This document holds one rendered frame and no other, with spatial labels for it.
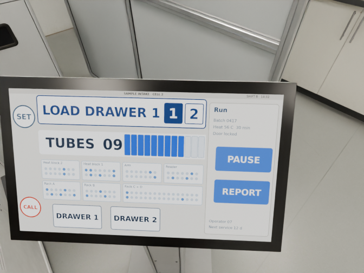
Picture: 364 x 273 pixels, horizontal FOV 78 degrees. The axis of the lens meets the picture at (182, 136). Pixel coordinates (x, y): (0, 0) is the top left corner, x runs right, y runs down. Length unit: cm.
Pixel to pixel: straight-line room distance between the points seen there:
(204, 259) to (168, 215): 100
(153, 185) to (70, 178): 15
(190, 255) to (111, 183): 104
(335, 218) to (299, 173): 35
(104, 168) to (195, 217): 19
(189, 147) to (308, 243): 134
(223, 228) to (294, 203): 131
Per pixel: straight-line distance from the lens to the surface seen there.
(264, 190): 44
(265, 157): 42
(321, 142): 219
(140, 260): 144
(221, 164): 41
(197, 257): 143
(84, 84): 43
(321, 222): 175
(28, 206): 53
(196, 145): 40
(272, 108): 42
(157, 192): 43
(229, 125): 40
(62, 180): 48
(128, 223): 46
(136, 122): 40
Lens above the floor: 142
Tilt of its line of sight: 48 degrees down
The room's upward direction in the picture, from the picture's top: straight up
